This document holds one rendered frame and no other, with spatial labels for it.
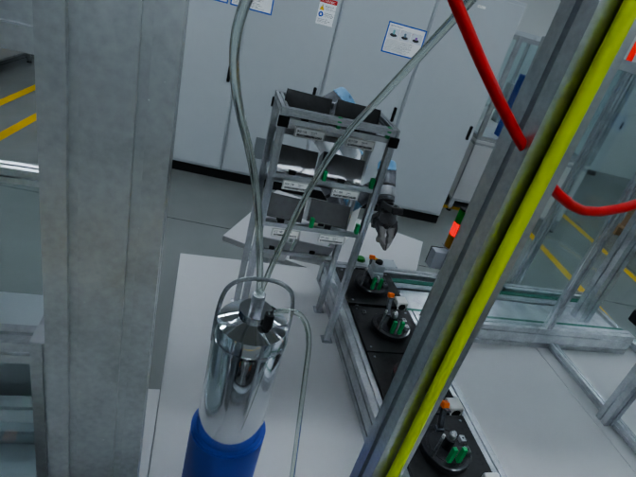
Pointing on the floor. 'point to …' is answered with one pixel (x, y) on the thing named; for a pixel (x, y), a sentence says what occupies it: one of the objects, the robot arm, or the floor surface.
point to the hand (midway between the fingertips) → (385, 246)
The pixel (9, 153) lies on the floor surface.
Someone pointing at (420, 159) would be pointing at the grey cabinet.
